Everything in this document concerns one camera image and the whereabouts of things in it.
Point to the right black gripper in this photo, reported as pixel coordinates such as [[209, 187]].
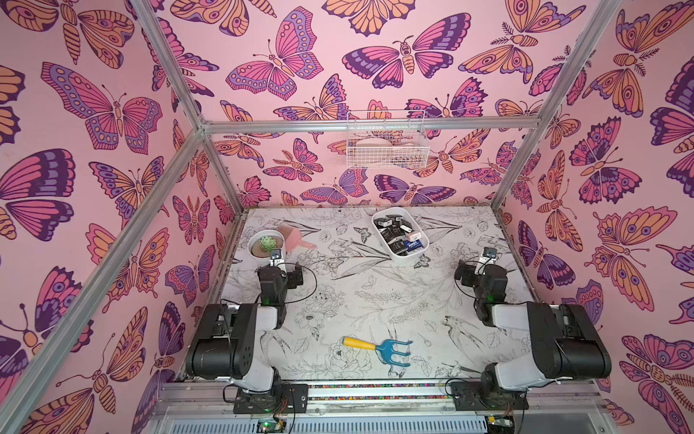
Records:
[[466, 273]]

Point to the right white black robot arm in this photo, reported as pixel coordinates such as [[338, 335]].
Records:
[[564, 343]]

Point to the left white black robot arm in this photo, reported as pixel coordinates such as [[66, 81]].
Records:
[[224, 344]]

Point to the black tissue pack in box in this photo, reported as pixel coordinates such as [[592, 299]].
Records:
[[389, 221]]

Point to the white bowl with succulent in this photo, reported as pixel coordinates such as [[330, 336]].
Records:
[[267, 245]]

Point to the blue tissue pack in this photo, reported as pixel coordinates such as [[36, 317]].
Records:
[[415, 246]]

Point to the blue yellow toy rake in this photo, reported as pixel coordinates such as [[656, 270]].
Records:
[[387, 351]]

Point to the green circuit board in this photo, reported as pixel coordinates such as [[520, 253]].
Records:
[[271, 426]]

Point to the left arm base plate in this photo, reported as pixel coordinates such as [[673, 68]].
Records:
[[285, 397]]

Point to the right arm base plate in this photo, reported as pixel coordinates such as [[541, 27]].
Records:
[[488, 395]]

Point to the white wire wall basket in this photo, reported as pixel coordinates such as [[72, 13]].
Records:
[[386, 143]]

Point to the aluminium mounting rail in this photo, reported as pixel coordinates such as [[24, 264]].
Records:
[[400, 397]]

